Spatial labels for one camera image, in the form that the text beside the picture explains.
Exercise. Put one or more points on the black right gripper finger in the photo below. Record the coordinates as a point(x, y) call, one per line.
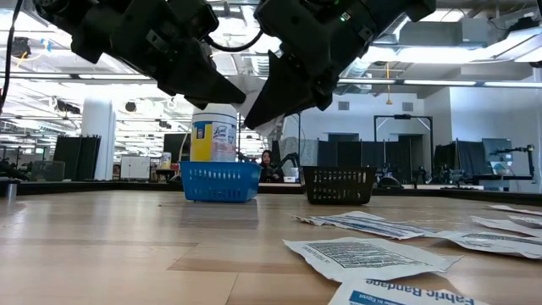
point(283, 93)
point(324, 93)

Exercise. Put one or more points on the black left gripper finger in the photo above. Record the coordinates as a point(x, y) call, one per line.
point(199, 80)

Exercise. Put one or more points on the black plastic basket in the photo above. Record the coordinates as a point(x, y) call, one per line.
point(339, 186)

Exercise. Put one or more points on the blue plastic basket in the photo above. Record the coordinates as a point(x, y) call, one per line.
point(220, 182)

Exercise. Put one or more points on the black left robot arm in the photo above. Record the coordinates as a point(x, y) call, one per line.
point(55, 10)

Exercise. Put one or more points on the ceiling light strip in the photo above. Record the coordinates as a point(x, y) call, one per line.
point(114, 76)
point(440, 82)

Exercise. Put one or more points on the white Lysol wipes canister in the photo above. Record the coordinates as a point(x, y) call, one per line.
point(214, 140)

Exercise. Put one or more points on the person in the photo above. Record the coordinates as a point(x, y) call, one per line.
point(267, 166)

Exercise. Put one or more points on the small white canister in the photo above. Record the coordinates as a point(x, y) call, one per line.
point(166, 160)

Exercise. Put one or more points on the white cabinet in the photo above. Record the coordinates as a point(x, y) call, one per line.
point(134, 167)

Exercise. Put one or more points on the black partition panel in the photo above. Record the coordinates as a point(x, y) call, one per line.
point(77, 157)

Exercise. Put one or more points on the blue-striped fabric bandage packet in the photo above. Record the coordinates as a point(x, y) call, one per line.
point(402, 296)
point(368, 224)

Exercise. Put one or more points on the computer monitor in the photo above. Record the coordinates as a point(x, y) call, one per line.
point(496, 149)

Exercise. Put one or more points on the silver ventilation duct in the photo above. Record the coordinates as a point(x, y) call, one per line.
point(360, 68)

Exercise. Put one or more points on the black station frame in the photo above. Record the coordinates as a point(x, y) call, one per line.
point(300, 135)
point(402, 116)

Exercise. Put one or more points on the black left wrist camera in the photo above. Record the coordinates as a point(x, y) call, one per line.
point(190, 17)

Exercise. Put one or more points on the black overhead camera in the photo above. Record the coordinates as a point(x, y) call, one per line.
point(20, 46)

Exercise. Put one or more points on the black aluminium table frame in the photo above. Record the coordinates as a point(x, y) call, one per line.
point(84, 186)

